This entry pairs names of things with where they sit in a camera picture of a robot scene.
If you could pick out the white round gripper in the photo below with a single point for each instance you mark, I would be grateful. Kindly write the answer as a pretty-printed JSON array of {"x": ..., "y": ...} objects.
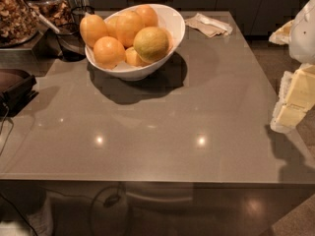
[{"x": 303, "y": 36}]

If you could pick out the greenish yellow orange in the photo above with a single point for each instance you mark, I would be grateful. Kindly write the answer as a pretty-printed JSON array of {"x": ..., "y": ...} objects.
[{"x": 151, "y": 44}]

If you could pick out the white oval ceramic bowl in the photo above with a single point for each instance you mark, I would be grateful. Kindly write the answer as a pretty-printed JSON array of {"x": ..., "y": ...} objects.
[{"x": 169, "y": 19}]

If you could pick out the back top orange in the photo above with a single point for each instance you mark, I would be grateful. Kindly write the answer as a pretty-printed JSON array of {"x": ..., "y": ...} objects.
[{"x": 148, "y": 15}]

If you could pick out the small front middle orange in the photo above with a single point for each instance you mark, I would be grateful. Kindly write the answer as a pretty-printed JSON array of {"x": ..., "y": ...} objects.
[{"x": 133, "y": 59}]

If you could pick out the tall middle orange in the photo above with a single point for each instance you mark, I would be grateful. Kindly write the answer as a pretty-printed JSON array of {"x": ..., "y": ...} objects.
[{"x": 128, "y": 24}]

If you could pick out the partly hidden back orange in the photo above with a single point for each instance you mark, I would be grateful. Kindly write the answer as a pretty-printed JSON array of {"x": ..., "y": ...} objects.
[{"x": 111, "y": 26}]

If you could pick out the front left orange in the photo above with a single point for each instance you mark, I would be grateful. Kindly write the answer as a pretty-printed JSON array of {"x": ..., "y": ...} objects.
[{"x": 108, "y": 52}]

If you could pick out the folded brown paper napkin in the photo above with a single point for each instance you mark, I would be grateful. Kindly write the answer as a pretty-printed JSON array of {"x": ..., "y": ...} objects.
[{"x": 208, "y": 26}]

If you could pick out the orange at far left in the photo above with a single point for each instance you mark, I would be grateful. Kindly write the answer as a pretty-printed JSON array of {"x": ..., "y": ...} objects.
[{"x": 92, "y": 28}]

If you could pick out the glass jar of nuts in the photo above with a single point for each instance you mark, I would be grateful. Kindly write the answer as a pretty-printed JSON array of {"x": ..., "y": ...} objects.
[{"x": 18, "y": 23}]

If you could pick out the dark device with cable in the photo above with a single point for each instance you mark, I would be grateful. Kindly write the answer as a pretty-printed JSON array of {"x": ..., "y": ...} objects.
[{"x": 15, "y": 91}]

